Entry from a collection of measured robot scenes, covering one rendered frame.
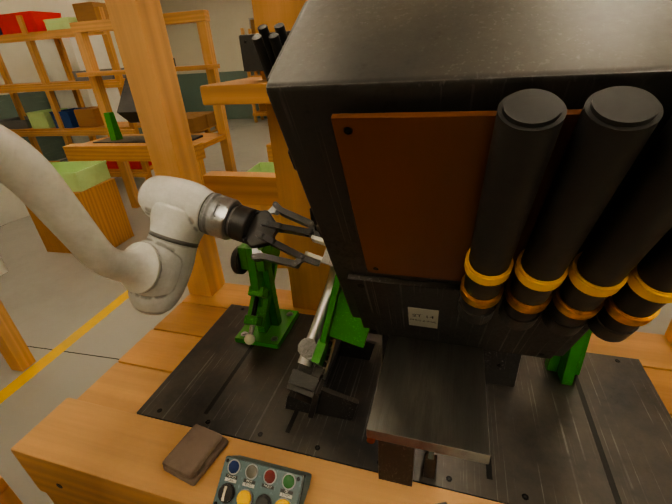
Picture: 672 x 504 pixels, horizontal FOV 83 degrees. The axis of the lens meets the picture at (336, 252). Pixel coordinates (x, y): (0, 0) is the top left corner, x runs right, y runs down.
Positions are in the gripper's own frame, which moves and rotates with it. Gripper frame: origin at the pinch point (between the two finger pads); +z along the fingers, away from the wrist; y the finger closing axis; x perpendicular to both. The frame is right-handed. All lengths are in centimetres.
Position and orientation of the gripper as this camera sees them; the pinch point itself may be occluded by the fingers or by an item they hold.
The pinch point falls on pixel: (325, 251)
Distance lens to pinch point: 76.7
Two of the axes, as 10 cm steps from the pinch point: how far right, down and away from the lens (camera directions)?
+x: 0.6, 2.4, 9.7
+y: 3.4, -9.2, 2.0
